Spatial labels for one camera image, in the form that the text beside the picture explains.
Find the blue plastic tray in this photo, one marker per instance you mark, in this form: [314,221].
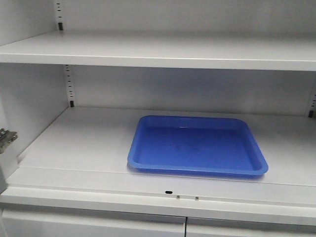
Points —
[196,146]

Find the metal door hinge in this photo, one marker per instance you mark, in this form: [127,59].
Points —
[6,138]

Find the white cabinet upper shelf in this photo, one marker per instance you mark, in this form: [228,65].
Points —
[166,50]

